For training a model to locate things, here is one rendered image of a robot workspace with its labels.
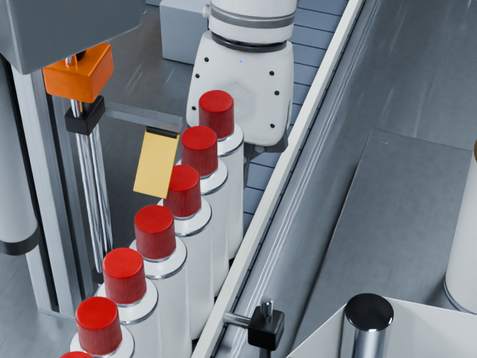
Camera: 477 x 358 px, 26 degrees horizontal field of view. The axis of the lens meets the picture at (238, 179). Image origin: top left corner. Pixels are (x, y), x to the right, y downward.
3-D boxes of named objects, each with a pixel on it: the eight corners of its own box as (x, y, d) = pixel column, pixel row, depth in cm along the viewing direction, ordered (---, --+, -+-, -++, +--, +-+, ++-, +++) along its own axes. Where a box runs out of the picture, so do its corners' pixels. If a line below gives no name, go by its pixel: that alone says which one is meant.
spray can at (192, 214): (206, 349, 101) (201, 203, 86) (155, 337, 102) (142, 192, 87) (221, 307, 104) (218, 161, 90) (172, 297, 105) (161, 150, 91)
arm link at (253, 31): (193, 7, 98) (190, 37, 99) (282, 25, 96) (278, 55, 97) (221, -14, 105) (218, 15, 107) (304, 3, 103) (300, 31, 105)
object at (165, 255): (181, 391, 97) (171, 248, 83) (130, 376, 98) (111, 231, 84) (201, 349, 101) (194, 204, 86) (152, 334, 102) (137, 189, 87)
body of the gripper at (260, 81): (188, 25, 99) (178, 132, 104) (290, 47, 97) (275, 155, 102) (213, 6, 106) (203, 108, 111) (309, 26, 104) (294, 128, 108)
